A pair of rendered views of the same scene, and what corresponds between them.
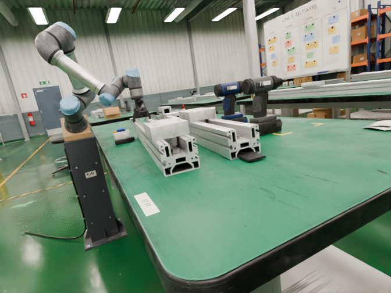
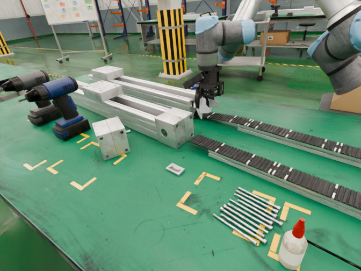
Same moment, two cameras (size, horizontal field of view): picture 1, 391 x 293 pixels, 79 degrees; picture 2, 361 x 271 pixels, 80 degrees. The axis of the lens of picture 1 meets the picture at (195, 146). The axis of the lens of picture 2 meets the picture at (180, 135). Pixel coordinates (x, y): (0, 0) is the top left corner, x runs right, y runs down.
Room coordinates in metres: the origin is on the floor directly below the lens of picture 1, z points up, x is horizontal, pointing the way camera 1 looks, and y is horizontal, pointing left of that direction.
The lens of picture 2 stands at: (2.05, -0.21, 1.20)
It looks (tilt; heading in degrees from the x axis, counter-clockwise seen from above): 32 degrees down; 151
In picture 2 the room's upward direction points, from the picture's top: 5 degrees counter-clockwise
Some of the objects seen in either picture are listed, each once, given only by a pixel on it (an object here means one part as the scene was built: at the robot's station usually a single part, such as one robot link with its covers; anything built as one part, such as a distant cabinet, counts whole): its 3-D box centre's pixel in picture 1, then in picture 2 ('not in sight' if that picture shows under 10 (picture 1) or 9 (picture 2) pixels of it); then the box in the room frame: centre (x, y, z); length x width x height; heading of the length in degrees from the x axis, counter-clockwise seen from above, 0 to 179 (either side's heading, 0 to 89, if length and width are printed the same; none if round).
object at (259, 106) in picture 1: (267, 104); (30, 100); (0.94, -0.31, 0.89); 0.20 x 0.08 x 0.22; 113
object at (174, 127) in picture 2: (172, 120); (177, 126); (1.46, 0.12, 0.83); 0.12 x 0.09 x 0.10; 107
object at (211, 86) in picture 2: (139, 107); (209, 81); (1.42, 0.29, 0.94); 0.09 x 0.08 x 0.12; 17
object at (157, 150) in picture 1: (155, 136); (136, 90); (0.98, 0.16, 0.82); 0.80 x 0.10 x 0.09; 17
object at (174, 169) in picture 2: not in sight; (175, 169); (1.61, 0.01, 0.78); 0.05 x 0.03 x 0.01; 18
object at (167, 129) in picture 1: (165, 132); (108, 75); (0.74, 0.09, 0.87); 0.16 x 0.11 x 0.07; 17
